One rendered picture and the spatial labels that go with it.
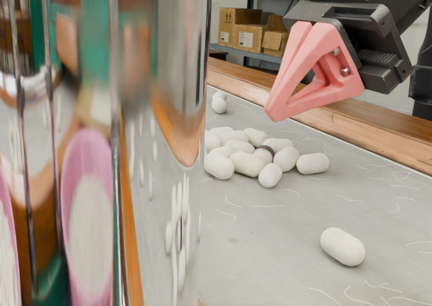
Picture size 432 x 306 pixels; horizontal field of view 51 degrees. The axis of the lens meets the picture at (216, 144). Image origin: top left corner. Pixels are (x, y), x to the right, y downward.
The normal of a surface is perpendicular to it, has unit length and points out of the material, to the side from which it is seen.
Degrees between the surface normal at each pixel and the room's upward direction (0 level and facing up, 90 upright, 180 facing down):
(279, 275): 0
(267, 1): 90
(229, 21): 90
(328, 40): 104
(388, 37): 130
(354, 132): 45
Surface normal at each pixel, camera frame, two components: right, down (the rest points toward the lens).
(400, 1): 0.45, 0.29
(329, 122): -0.59, -0.60
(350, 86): 0.17, 0.52
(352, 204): 0.05, -0.95
